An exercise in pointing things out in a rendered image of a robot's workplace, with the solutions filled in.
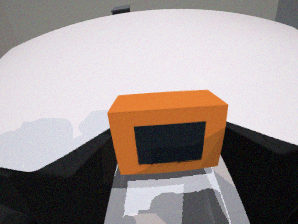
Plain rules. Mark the orange block with dark square face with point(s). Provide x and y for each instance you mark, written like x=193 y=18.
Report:
x=165 y=132

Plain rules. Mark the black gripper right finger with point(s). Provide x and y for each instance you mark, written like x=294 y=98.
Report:
x=265 y=173

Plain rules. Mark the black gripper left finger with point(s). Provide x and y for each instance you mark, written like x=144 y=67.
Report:
x=72 y=190

